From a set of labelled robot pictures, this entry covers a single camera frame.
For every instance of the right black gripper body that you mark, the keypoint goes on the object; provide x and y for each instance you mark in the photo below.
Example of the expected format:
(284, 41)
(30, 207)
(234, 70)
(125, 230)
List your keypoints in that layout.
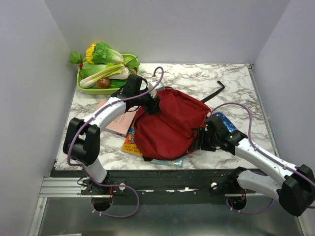
(211, 141)

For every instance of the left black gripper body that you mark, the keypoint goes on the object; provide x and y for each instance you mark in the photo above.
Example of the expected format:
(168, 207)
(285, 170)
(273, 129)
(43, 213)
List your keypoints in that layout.
(145, 102)

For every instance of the red backpack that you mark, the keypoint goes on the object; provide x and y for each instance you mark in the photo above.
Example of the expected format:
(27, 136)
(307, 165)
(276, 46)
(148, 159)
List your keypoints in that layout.
(169, 135)

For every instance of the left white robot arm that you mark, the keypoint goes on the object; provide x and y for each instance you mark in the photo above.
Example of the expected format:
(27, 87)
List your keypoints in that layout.
(82, 140)

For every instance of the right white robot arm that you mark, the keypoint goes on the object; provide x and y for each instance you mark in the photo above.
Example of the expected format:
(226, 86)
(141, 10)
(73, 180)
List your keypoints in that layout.
(292, 186)

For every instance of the blue dinosaur pencil case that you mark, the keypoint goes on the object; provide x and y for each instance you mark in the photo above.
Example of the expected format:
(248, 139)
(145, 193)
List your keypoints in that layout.
(230, 126)

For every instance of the teal blue book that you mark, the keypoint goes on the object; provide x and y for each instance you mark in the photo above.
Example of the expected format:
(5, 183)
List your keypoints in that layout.
(177, 162)

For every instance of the white radish toy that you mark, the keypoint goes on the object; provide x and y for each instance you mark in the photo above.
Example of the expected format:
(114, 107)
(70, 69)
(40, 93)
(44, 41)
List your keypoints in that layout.
(122, 75)

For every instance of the orange treehouse book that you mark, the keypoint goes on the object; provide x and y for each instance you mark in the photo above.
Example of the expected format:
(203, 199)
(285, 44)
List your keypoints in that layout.
(129, 145)

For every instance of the brown onion toy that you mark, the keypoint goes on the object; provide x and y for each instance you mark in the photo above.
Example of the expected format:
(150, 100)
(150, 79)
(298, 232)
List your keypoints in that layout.
(103, 83)

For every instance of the celery stalk toy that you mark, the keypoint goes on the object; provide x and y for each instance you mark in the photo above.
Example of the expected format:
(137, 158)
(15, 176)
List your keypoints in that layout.
(108, 71)

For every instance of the green plastic tray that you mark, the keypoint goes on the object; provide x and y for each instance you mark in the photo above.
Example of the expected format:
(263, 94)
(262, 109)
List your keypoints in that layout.
(130, 61)

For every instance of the green lettuce toy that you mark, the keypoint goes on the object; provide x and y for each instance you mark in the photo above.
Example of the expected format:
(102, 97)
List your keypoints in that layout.
(104, 54)

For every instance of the bok choy toy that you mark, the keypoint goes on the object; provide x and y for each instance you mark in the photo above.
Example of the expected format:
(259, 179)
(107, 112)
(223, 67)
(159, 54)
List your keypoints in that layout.
(90, 69)

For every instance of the yellow flower toy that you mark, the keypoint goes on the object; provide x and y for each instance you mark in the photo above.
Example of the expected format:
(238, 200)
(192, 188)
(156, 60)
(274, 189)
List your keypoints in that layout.
(89, 53)

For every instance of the green leafy sprig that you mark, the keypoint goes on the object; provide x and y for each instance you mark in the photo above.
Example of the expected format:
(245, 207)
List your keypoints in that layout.
(75, 57)

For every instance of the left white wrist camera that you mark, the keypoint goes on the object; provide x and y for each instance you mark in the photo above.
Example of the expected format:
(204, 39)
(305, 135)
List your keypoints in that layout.
(154, 86)

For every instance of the black mounting base plate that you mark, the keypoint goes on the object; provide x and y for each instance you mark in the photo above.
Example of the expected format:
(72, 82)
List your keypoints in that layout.
(132, 197)

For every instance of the aluminium rail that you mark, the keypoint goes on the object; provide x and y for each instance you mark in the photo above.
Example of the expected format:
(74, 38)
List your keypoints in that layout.
(143, 183)

